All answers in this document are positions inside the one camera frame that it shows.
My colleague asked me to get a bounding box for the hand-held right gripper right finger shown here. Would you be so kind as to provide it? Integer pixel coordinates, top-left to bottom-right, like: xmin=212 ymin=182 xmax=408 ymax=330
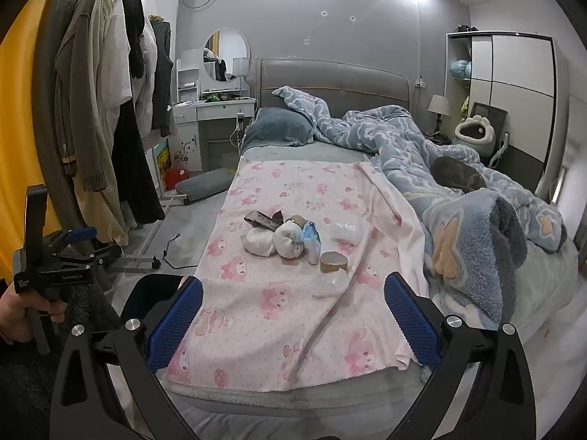
xmin=383 ymin=272 xmax=538 ymax=440

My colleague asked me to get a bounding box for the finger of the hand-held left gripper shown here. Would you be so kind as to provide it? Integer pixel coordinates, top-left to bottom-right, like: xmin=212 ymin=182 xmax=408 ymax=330
xmin=91 ymin=243 xmax=124 ymax=269
xmin=56 ymin=226 xmax=98 ymax=251

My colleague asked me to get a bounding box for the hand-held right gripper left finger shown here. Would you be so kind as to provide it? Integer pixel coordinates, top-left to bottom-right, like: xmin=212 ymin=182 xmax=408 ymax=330
xmin=48 ymin=276 xmax=205 ymax=440

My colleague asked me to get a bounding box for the clear plastic wrap wad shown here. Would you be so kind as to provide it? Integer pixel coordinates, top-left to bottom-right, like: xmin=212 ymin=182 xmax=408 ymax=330
xmin=332 ymin=220 xmax=361 ymax=244
xmin=316 ymin=272 xmax=355 ymax=298

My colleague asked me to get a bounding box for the brown cardboard tape ring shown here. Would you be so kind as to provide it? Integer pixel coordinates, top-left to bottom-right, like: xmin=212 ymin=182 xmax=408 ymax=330
xmin=320 ymin=251 xmax=350 ymax=275

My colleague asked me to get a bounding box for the white tissue wad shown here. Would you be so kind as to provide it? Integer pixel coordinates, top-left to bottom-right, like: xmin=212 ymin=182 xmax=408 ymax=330
xmin=241 ymin=227 xmax=276 ymax=257

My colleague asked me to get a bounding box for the blue snack packet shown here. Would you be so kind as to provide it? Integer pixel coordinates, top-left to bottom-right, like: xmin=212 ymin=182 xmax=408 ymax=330
xmin=300 ymin=221 xmax=322 ymax=265

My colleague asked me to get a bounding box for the large black curled strip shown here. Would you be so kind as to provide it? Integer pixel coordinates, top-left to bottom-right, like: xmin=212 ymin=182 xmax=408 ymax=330
xmin=245 ymin=211 xmax=277 ymax=232

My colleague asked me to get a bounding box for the white sock pair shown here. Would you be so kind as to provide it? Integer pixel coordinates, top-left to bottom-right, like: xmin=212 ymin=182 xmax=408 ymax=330
xmin=272 ymin=220 xmax=304 ymax=260

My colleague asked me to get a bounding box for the person's left hand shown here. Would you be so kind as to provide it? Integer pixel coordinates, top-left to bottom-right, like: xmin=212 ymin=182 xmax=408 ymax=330
xmin=0 ymin=282 xmax=69 ymax=345

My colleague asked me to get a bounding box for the metal clothes rack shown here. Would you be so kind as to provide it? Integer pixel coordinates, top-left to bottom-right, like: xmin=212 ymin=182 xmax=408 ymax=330
xmin=69 ymin=0 xmax=193 ymax=271

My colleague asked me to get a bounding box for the black hanging garment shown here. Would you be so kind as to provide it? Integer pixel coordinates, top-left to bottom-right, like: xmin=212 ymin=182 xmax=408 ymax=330
xmin=103 ymin=0 xmax=167 ymax=228

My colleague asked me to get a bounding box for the red bag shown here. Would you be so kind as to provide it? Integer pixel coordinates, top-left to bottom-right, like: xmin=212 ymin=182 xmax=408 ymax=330
xmin=165 ymin=167 xmax=189 ymax=191

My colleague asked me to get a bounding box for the pink printed blanket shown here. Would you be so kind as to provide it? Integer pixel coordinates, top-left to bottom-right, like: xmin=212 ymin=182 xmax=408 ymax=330
xmin=163 ymin=156 xmax=430 ymax=390

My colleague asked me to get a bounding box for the blue fleece blanket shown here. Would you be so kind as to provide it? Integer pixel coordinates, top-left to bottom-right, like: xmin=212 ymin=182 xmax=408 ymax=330
xmin=421 ymin=190 xmax=529 ymax=333

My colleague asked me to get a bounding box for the colourful picture box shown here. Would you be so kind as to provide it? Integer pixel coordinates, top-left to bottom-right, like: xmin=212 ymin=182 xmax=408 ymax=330
xmin=155 ymin=141 xmax=171 ymax=189

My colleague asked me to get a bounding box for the dark fuzzy cloth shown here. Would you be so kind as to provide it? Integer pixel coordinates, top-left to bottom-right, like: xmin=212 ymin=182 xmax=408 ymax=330
xmin=0 ymin=284 xmax=121 ymax=440

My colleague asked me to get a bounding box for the grey brown knit cardigan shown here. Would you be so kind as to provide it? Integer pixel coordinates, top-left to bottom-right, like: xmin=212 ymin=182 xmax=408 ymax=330
xmin=54 ymin=0 xmax=116 ymax=193

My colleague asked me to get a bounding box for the grey cat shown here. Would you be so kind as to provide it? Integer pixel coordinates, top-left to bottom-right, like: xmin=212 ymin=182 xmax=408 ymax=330
xmin=430 ymin=156 xmax=488 ymax=193

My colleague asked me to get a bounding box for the white knit garment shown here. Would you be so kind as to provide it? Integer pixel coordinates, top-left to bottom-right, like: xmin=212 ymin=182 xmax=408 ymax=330
xmin=131 ymin=14 xmax=159 ymax=136

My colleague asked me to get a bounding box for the grey knit vest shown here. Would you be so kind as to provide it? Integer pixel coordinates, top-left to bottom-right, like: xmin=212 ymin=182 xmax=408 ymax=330
xmin=150 ymin=19 xmax=176 ymax=139

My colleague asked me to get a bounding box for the white vanity desk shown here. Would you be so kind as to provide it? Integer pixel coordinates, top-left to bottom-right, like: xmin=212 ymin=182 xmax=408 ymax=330
xmin=173 ymin=49 xmax=258 ymax=175

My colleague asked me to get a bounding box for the white curved device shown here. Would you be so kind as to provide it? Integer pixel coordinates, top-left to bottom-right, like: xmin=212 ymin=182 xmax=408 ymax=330
xmin=488 ymin=131 xmax=511 ymax=168

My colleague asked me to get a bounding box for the blue cloud print duvet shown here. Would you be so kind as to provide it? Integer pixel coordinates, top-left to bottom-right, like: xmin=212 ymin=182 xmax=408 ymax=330
xmin=271 ymin=85 xmax=569 ymax=254

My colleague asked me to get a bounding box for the grey blue pillow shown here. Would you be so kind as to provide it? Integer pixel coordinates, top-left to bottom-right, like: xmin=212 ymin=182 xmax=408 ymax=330
xmin=242 ymin=107 xmax=317 ymax=150

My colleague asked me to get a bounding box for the cone shade table lamp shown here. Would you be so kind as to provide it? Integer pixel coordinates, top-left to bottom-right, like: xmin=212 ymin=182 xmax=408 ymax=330
xmin=427 ymin=95 xmax=453 ymax=136

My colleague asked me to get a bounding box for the black framed panel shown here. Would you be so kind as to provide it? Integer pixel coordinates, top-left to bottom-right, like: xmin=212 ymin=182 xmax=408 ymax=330
xmin=468 ymin=102 xmax=509 ymax=147

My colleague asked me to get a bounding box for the cylinder shade table lamp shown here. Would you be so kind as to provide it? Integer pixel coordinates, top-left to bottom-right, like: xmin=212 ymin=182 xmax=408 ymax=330
xmin=232 ymin=57 xmax=251 ymax=98

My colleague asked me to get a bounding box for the grey upholstered bed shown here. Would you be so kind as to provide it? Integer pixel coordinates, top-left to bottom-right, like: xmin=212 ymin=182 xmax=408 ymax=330
xmin=164 ymin=57 xmax=587 ymax=425

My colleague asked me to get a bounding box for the white wardrobe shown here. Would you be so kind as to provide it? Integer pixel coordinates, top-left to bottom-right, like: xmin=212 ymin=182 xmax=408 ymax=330
xmin=445 ymin=31 xmax=558 ymax=193

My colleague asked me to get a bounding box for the black floor cable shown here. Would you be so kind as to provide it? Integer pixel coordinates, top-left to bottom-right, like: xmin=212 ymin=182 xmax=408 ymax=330
xmin=161 ymin=233 xmax=182 ymax=267

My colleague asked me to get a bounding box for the round wall mirror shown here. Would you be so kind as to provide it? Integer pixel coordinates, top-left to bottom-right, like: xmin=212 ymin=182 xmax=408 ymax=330
xmin=203 ymin=29 xmax=251 ymax=83

